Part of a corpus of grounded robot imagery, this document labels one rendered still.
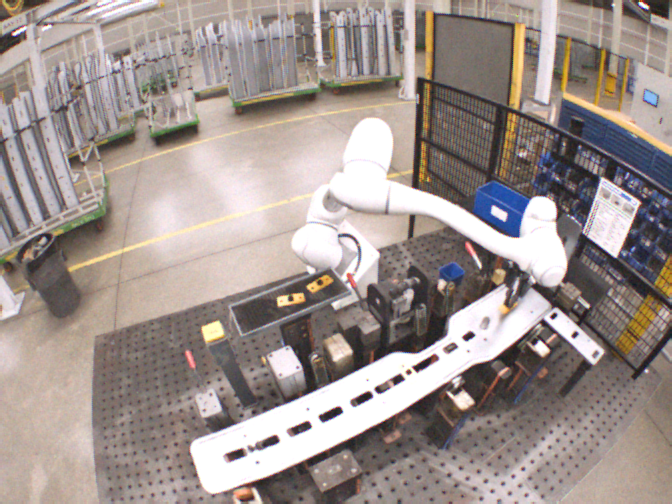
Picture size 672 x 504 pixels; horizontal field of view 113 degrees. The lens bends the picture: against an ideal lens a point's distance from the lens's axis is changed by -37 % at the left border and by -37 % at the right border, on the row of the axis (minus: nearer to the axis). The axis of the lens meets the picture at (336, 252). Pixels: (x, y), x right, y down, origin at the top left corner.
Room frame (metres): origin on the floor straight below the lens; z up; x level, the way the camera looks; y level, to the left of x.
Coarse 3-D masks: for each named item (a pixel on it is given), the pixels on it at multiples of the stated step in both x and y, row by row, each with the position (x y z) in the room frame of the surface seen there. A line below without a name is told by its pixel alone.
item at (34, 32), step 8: (48, 16) 5.10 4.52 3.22; (32, 24) 4.96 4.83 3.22; (40, 24) 5.53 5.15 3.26; (32, 32) 4.95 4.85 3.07; (40, 32) 5.08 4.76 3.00; (32, 40) 4.94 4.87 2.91; (32, 48) 4.93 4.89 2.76; (32, 56) 4.92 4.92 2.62; (32, 64) 4.91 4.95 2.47; (40, 64) 5.03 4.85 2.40; (40, 72) 4.96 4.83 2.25; (40, 80) 4.95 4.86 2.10; (40, 88) 4.93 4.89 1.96; (40, 104) 4.91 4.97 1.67; (56, 120) 5.02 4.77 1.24; (72, 176) 5.03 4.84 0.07
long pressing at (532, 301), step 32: (512, 288) 0.87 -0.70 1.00; (480, 320) 0.74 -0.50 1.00; (512, 320) 0.72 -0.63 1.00; (480, 352) 0.60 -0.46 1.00; (352, 384) 0.54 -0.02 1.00; (416, 384) 0.51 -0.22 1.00; (256, 416) 0.43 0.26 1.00; (288, 416) 0.43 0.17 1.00; (352, 416) 0.43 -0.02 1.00; (384, 416) 0.42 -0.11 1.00; (192, 448) 0.31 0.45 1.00; (224, 448) 0.32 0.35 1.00; (256, 448) 0.33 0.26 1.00; (288, 448) 0.33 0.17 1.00; (320, 448) 0.33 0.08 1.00; (224, 480) 0.22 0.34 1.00; (256, 480) 0.23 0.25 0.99
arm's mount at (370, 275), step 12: (348, 228) 1.44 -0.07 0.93; (348, 240) 1.38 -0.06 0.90; (360, 240) 1.33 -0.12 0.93; (360, 252) 1.27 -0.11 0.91; (372, 252) 1.24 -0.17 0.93; (360, 264) 1.22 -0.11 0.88; (372, 264) 1.20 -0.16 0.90; (360, 276) 1.17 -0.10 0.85; (372, 276) 1.20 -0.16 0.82; (360, 288) 1.17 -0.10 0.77; (348, 300) 1.15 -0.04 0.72
